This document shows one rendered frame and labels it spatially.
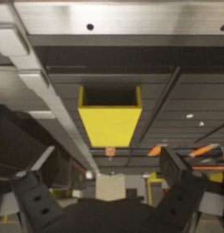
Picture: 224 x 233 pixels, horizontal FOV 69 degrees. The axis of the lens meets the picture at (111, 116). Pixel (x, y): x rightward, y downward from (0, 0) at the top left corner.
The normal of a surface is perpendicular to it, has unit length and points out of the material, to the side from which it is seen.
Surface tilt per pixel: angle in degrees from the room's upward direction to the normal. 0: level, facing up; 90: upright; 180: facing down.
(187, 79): 0
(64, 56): 90
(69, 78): 0
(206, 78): 0
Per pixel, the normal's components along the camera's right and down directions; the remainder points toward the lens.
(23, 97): 0.00, -0.42
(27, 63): 0.00, 0.91
